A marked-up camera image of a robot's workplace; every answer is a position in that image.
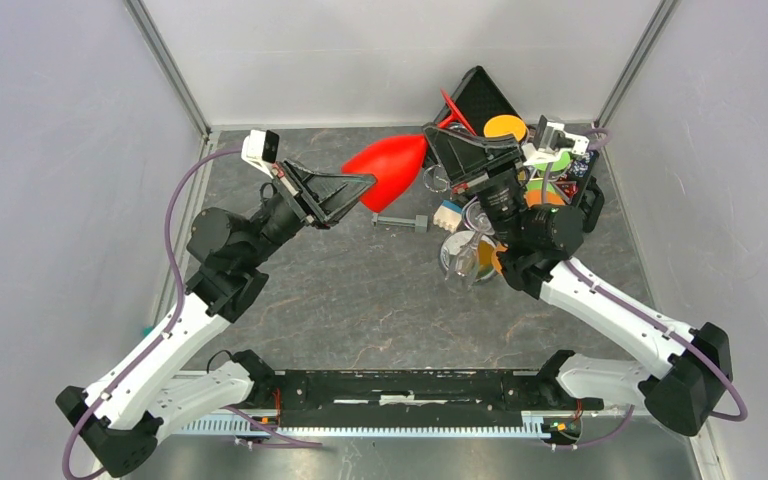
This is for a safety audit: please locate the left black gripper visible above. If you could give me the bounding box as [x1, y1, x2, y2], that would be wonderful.
[242, 156, 379, 267]

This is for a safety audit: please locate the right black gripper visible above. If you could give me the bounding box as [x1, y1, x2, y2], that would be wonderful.
[423, 123, 528, 249]

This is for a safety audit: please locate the orange wine glass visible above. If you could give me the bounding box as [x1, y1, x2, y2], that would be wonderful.
[491, 187, 566, 274]

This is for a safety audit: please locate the red wine glass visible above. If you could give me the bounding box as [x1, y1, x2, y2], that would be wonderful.
[342, 89, 477, 215]

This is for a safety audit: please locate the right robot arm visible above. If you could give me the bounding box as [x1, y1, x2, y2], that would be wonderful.
[423, 121, 736, 437]

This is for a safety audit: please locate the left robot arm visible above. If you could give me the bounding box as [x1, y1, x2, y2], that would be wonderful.
[56, 161, 376, 478]

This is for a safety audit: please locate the yellow wine glass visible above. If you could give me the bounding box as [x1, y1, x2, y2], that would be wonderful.
[483, 114, 528, 141]

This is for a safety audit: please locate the clear wine glass back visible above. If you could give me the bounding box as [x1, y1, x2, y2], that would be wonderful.
[422, 165, 452, 194]

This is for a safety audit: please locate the green wine glass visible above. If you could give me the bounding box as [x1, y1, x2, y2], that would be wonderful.
[526, 152, 571, 193]

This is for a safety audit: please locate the chrome wine glass rack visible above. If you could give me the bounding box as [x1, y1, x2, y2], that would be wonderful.
[438, 165, 538, 286]

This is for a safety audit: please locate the black open case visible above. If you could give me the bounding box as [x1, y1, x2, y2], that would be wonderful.
[435, 66, 609, 233]

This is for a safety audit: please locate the white blue block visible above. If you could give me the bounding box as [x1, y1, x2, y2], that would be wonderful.
[432, 200, 462, 233]

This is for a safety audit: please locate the grey metal tool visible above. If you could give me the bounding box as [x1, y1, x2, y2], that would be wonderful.
[371, 213, 428, 233]

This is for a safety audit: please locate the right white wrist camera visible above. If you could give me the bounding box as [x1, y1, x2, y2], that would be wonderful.
[521, 115, 590, 166]

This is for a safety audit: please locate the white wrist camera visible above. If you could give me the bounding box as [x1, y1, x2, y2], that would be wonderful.
[521, 115, 590, 166]
[241, 129, 280, 167]

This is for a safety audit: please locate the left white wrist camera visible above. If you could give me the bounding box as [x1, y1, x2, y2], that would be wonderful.
[241, 129, 280, 167]

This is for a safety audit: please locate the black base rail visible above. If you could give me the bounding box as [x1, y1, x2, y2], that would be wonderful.
[158, 367, 604, 442]

